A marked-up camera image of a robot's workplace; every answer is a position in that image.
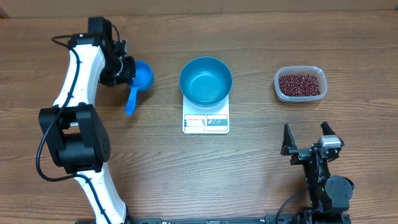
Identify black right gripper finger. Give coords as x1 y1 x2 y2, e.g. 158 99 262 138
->
280 123 297 156
320 121 335 136

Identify blue plastic measuring scoop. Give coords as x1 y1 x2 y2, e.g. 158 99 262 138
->
124 60 154 116

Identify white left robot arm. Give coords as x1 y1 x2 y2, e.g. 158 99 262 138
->
35 31 136 223

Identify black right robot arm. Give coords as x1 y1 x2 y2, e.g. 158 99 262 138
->
274 121 354 224

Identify white digital kitchen scale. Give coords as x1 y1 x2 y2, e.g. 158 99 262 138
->
182 96 230 134

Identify teal metal bowl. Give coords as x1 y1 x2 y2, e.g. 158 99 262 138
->
179 57 233 108

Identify red beans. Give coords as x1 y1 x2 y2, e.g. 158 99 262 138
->
278 74 320 96

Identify clear plastic container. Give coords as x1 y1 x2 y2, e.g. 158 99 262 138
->
274 65 328 103

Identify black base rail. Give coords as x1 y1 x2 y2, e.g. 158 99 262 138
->
131 214 352 224

